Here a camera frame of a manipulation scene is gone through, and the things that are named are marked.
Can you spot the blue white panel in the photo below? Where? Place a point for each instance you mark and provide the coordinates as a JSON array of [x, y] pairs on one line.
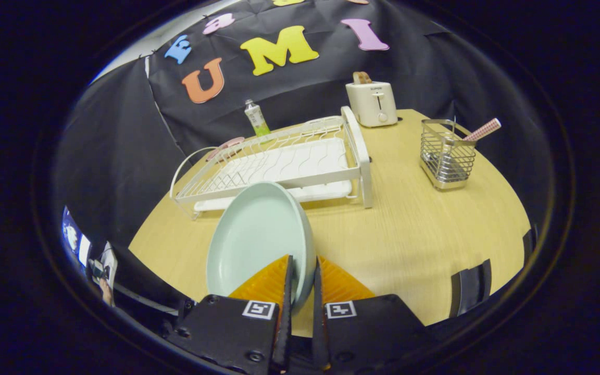
[[73, 237]]

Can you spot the pink divided plate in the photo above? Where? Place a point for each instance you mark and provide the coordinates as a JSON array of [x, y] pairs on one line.
[[229, 143]]

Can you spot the green liquid bottle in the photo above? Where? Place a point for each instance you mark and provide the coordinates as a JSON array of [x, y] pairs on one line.
[[256, 119]]

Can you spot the brown bread slice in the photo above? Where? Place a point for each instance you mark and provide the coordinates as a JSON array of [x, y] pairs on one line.
[[362, 78]]

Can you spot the white toaster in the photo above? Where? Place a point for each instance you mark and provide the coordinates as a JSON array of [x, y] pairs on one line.
[[370, 104]]

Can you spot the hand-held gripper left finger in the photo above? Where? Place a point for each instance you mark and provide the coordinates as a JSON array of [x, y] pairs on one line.
[[227, 328]]

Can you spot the black backdrop cloth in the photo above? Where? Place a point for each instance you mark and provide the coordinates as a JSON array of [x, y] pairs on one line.
[[123, 156]]

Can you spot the light green plate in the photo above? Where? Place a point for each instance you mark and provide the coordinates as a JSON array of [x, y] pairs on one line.
[[258, 234]]

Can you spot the white dish rack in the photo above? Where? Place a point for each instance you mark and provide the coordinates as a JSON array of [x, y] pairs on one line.
[[300, 161]]

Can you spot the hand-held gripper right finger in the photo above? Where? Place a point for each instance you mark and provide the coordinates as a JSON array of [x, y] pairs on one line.
[[373, 333]]

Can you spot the black chair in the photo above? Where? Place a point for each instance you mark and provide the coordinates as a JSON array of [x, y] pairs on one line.
[[469, 286], [528, 245]]

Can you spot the white grey equipment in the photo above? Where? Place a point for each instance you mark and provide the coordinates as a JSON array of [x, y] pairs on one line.
[[106, 271]]

